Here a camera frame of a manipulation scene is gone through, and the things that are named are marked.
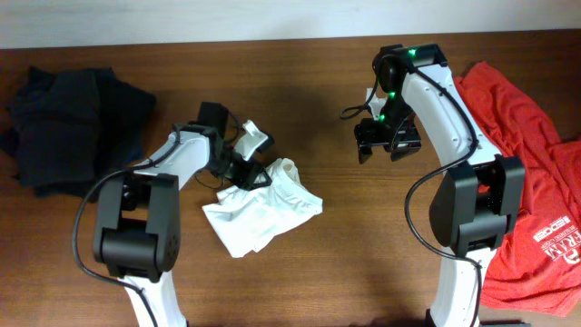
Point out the white t-shirt with robot print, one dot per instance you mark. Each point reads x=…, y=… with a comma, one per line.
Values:
x=246, y=221

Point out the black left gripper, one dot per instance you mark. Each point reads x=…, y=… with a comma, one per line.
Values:
x=242, y=170

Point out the black folded clothes pile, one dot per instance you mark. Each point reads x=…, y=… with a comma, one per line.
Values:
x=71, y=128

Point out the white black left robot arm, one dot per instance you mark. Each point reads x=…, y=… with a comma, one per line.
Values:
x=137, y=232

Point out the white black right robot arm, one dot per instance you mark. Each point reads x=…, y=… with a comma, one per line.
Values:
x=475, y=206

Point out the red t-shirt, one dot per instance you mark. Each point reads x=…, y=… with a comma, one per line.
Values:
x=537, y=268

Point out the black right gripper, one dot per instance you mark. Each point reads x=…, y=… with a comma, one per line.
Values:
x=387, y=136

